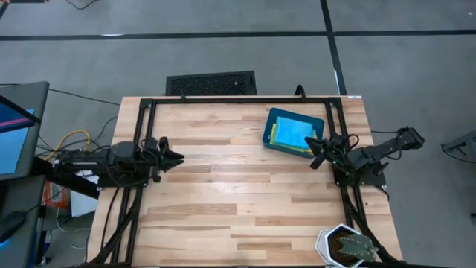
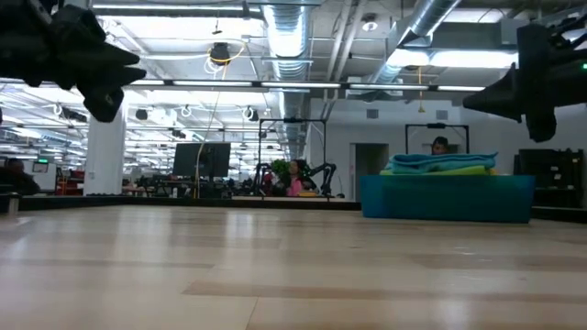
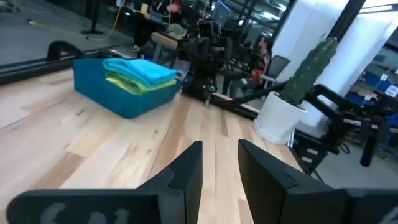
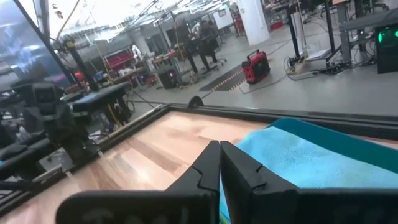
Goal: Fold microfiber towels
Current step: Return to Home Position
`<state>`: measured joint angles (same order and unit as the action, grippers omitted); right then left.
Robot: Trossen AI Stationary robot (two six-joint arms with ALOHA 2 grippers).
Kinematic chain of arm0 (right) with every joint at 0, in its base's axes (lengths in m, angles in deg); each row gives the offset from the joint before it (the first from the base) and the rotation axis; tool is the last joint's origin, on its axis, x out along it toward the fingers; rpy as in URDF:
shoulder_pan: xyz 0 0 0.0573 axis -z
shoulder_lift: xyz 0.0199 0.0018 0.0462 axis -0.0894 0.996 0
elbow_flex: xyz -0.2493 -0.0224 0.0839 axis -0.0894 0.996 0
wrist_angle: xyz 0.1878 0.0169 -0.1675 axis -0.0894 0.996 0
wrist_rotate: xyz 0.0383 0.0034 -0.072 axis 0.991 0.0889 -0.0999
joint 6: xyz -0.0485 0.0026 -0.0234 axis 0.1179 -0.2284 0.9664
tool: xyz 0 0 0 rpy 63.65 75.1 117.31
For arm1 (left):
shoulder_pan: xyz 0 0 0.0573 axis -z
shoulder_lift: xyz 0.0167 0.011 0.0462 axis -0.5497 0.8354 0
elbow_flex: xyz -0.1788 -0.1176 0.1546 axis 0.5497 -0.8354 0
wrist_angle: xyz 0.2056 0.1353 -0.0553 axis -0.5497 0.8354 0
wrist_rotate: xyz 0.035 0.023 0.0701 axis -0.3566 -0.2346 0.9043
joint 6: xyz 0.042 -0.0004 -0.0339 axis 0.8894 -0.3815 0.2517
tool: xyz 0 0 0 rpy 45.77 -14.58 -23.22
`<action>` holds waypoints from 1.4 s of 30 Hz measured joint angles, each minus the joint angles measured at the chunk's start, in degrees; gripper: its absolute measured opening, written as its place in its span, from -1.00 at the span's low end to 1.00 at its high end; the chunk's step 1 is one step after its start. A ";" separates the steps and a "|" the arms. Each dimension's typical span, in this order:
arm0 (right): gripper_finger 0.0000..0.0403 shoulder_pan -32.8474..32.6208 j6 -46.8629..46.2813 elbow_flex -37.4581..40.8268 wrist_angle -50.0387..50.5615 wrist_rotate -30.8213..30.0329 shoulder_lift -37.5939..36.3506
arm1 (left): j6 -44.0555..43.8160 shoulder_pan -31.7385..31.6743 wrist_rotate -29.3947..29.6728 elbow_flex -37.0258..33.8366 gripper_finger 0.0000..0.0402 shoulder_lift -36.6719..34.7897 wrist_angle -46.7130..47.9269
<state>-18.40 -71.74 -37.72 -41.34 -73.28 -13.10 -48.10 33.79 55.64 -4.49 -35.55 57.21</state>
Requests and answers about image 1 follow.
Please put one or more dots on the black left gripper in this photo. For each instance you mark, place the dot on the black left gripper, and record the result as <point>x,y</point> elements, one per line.
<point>150,156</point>

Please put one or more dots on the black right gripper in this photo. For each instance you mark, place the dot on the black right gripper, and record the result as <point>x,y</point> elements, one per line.
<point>336,152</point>

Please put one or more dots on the yellow microfiber towel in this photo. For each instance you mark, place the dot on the yellow microfiber towel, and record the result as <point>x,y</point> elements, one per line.
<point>297,149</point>

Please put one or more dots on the blue microfiber towel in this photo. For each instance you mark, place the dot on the blue microfiber towel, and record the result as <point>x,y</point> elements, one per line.
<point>294,132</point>

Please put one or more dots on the green microfiber towel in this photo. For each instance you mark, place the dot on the green microfiber towel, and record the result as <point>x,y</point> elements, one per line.
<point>272,136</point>

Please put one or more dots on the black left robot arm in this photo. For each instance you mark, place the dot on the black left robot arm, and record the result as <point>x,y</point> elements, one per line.
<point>96,160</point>

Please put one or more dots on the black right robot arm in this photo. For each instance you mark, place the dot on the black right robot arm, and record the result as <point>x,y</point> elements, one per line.
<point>379,150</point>

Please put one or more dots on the teal plastic bin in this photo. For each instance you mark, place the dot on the teal plastic bin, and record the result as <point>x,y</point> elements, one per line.
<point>297,114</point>

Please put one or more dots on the black floor vent grille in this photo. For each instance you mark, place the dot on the black floor vent grille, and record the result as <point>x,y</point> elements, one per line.
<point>212,83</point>

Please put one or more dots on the white hexagonal plant pot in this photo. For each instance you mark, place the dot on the white hexagonal plant pot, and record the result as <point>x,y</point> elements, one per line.
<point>321,242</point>

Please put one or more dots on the white box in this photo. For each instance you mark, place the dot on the white box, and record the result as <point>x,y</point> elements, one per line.
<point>83,204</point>

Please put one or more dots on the green cactus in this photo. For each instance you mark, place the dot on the green cactus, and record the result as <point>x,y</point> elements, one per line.
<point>357,247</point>

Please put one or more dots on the orange cardboard box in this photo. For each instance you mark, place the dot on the orange cardboard box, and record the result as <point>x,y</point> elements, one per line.
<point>56,195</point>

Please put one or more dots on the grey monitor with blue screen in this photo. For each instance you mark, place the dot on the grey monitor with blue screen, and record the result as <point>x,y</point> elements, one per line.
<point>33,111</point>

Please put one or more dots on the grey desk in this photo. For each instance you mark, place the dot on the grey desk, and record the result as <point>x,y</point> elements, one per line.
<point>26,201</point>

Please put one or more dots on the black aluminium table frame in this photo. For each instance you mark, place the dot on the black aluminium table frame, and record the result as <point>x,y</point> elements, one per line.
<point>241,99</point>

